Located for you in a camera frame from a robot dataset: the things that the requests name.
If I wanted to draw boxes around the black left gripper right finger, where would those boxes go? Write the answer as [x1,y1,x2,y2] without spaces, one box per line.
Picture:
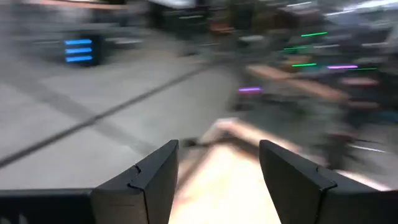
[259,139,398,224]

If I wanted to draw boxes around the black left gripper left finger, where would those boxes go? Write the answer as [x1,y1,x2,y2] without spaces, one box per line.
[91,139,180,224]

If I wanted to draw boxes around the wooden workstation table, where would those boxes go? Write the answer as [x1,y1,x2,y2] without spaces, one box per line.
[245,63,351,102]

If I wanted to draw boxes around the black computer with blue lights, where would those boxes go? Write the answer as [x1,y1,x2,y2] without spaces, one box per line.
[60,30,105,68]

